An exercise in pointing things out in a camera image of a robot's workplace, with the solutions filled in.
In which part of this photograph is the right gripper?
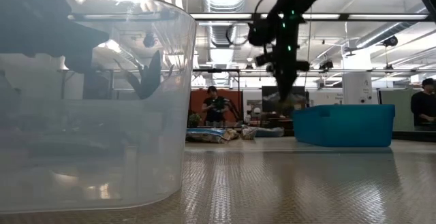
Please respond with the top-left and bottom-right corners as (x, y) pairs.
(254, 42), (311, 103)

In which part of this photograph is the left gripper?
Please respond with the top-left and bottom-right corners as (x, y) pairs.
(57, 22), (163, 100)

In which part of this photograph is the teal plastic bin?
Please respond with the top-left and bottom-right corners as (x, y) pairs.
(292, 103), (396, 148)

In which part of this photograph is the light blue granola bar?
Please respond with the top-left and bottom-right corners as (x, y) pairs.
(185, 127), (231, 144)

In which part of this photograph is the orange partition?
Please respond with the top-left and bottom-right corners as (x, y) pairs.
(189, 88), (243, 123)

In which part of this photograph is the small green background plant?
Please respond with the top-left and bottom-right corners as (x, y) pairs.
(188, 113), (202, 128)

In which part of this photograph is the white pillar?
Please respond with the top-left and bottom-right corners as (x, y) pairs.
(341, 43), (374, 105)

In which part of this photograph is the person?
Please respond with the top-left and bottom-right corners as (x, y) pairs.
(200, 85), (230, 127)
(410, 77), (436, 131)

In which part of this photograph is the long ceiling light fixture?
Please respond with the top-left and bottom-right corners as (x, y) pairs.
(189, 12), (430, 22)

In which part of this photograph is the clear plastic bin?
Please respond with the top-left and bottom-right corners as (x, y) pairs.
(0, 0), (198, 214)

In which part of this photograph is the green partition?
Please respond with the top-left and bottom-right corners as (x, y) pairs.
(377, 88), (415, 132)

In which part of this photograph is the dark wall picture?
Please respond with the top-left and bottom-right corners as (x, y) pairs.
(261, 85), (307, 113)

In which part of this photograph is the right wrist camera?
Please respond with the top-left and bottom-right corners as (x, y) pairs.
(247, 20), (275, 47)

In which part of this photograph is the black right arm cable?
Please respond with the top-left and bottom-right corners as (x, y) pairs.
(224, 0), (289, 47)

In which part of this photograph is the black table frame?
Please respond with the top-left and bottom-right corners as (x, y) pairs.
(391, 130), (436, 142)

